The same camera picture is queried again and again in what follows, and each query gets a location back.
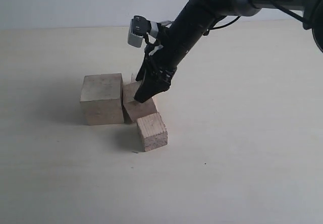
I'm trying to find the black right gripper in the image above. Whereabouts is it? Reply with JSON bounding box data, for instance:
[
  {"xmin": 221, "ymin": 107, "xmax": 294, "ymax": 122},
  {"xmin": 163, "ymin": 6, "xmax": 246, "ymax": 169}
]
[{"xmin": 134, "ymin": 2, "xmax": 216, "ymax": 103}]

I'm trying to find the second largest wooden cube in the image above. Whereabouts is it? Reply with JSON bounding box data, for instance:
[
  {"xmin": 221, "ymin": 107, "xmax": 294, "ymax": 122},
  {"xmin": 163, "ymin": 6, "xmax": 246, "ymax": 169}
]
[{"xmin": 123, "ymin": 81, "xmax": 157, "ymax": 122}]

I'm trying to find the ridged medium wooden cube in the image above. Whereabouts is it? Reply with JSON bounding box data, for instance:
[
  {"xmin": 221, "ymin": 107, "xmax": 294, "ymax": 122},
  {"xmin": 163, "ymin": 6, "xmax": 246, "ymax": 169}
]
[{"xmin": 136, "ymin": 113, "xmax": 168, "ymax": 152}]

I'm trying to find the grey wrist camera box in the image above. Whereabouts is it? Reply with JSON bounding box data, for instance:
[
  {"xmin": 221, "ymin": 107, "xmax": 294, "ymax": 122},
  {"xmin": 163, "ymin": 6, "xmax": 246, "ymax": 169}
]
[{"xmin": 127, "ymin": 15, "xmax": 159, "ymax": 48}]

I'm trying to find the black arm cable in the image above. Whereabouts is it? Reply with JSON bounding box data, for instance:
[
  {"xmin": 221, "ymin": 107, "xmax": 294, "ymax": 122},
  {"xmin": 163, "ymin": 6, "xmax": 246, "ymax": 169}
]
[{"xmin": 204, "ymin": 14, "xmax": 243, "ymax": 37}]

